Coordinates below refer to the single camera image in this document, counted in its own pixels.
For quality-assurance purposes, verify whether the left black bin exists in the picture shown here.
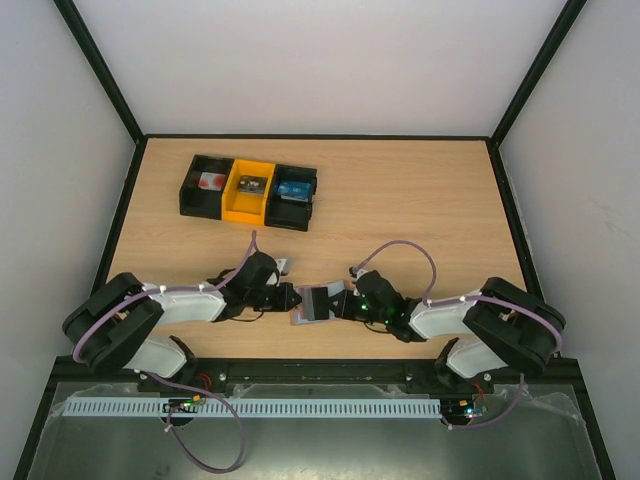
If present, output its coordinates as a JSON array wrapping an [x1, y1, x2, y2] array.
[[179, 155, 234, 220]]

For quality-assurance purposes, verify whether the metal front plate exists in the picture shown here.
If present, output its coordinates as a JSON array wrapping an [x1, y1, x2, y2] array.
[[28, 384, 600, 479]]

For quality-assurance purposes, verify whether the right black bin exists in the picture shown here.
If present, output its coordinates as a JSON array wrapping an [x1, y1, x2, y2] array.
[[265, 164, 317, 232]]

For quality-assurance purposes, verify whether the blue VIP card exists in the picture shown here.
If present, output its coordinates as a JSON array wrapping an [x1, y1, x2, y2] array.
[[275, 180, 312, 202]]

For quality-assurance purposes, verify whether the light blue cable duct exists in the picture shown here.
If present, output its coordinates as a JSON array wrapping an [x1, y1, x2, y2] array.
[[62, 397, 441, 419]]

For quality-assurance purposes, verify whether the black VIP logo card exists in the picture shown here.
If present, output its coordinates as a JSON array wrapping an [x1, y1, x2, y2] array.
[[236, 175, 268, 196]]

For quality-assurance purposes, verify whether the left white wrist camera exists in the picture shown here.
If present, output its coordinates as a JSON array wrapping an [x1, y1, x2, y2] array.
[[276, 258, 293, 276]]

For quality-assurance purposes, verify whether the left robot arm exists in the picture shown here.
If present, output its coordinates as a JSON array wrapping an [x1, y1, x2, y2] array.
[[62, 252, 302, 378]]

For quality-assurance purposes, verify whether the yellow bin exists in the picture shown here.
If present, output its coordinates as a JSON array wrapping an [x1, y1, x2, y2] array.
[[221, 158, 276, 226]]

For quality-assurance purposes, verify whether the white red card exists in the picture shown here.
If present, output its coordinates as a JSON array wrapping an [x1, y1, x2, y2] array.
[[197, 172, 226, 192]]

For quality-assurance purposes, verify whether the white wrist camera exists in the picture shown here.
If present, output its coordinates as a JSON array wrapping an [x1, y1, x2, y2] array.
[[276, 258, 293, 276], [349, 266, 368, 283]]

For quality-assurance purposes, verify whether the black aluminium frame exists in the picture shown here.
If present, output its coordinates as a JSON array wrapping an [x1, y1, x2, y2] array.
[[14, 1, 615, 479]]

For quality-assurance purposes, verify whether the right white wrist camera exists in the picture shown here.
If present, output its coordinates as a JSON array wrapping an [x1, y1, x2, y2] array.
[[349, 266, 368, 283]]

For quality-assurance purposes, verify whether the black stripe back card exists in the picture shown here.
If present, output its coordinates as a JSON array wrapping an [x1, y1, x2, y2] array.
[[297, 286, 330, 324]]

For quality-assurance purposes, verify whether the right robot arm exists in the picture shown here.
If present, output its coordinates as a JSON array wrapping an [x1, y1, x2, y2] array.
[[314, 270, 566, 392]]

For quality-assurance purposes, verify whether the black bin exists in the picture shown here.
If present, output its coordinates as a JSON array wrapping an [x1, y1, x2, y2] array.
[[265, 164, 317, 232], [179, 155, 234, 220]]

